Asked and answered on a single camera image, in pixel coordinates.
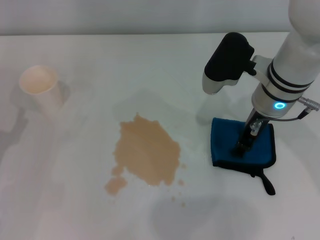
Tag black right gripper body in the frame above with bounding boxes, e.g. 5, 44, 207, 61
238, 108, 265, 149

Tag blue rag with black trim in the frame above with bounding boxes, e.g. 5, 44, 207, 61
209, 117, 277, 196

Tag white paper cup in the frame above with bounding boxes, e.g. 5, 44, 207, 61
18, 64, 65, 115

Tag large brown water stain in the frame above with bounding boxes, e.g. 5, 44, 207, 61
110, 112, 181, 188

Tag small brown water puddle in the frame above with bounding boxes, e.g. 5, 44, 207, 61
103, 175, 127, 197

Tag grey cable with metal plug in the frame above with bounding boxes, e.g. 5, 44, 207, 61
273, 98, 320, 124

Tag black and grey right wrist camera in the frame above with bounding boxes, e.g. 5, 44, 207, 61
202, 31, 258, 96

